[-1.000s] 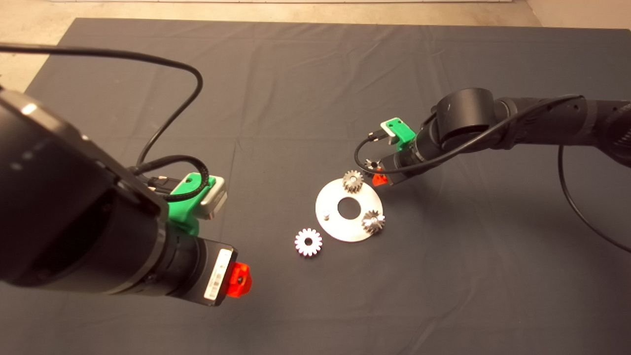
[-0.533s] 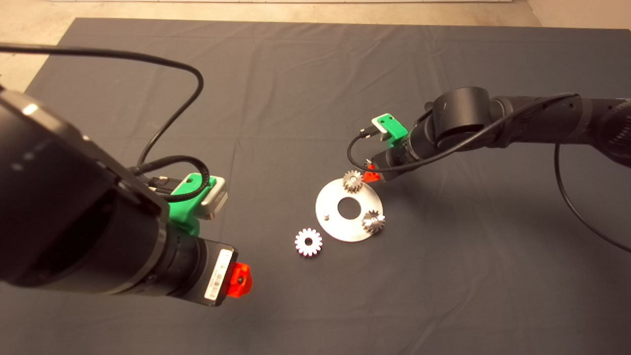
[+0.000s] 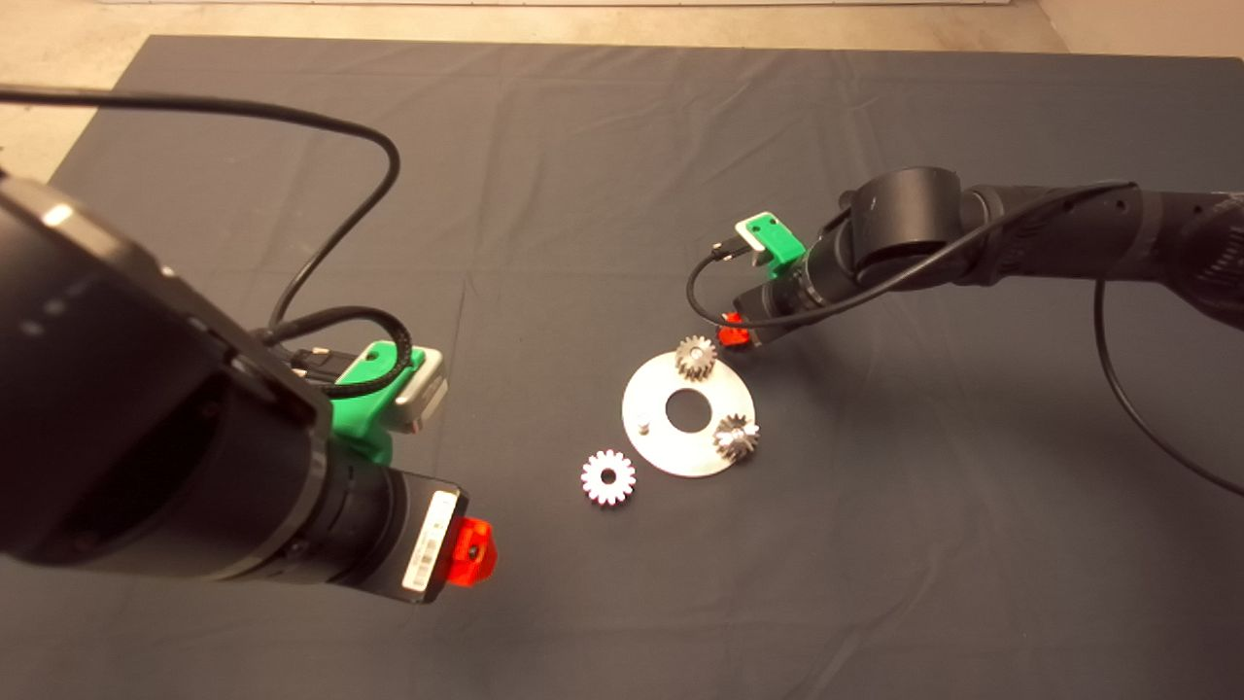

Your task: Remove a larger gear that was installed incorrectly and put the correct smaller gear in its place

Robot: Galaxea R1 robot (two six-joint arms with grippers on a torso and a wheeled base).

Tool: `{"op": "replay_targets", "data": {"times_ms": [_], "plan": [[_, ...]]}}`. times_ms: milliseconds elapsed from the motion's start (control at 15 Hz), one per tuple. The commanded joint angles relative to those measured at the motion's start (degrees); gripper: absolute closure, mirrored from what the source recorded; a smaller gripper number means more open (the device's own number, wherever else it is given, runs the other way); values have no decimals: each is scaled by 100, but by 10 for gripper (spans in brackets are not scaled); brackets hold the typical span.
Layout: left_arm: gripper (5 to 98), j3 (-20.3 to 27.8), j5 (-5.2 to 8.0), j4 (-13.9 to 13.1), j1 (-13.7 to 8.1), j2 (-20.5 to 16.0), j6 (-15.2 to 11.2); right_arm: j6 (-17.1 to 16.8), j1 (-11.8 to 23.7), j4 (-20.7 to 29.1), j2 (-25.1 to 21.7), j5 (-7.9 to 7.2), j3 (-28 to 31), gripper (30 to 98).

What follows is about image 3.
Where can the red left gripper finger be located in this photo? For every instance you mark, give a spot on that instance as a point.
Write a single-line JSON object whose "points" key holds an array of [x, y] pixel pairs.
{"points": [[474, 554]]}

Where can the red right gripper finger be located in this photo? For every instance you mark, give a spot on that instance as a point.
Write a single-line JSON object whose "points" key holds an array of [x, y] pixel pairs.
{"points": [[736, 332]]}

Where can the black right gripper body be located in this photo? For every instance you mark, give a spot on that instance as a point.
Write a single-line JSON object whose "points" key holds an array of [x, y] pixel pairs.
{"points": [[773, 306]]}

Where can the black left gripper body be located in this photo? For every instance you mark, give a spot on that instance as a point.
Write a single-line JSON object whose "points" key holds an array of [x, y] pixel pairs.
{"points": [[418, 535]]}

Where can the large bright steel gear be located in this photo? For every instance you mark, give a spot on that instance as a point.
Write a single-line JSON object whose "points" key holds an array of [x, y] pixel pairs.
{"points": [[596, 477]]}

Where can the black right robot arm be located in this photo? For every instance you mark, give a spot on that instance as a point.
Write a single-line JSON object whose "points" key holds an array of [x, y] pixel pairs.
{"points": [[914, 224]]}

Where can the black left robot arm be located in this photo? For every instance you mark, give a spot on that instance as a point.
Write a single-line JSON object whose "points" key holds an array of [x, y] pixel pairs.
{"points": [[146, 428]]}

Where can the small steel gear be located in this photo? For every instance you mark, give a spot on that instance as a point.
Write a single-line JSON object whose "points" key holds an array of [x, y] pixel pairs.
{"points": [[696, 358], [737, 437]]}

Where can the round metal plate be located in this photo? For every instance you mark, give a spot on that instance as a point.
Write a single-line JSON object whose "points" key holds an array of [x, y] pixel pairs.
{"points": [[680, 457]]}

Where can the dark grey table cloth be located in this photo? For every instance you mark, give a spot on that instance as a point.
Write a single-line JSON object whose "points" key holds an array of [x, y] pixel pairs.
{"points": [[622, 146]]}

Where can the green right camera mount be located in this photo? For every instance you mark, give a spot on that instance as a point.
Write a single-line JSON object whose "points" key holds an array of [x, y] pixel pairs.
{"points": [[782, 243]]}

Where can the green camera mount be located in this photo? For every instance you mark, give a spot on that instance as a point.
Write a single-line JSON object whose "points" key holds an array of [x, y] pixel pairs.
{"points": [[782, 243], [355, 418]]}

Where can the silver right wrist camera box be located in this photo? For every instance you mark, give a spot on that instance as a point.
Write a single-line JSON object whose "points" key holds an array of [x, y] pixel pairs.
{"points": [[744, 231]]}

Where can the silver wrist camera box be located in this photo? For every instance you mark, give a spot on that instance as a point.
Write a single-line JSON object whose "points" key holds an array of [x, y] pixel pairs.
{"points": [[423, 399], [744, 231]]}

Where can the green left camera mount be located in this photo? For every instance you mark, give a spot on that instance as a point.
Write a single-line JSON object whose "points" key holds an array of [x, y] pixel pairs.
{"points": [[355, 418]]}

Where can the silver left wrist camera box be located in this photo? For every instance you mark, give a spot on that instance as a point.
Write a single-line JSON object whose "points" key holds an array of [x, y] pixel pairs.
{"points": [[423, 399]]}

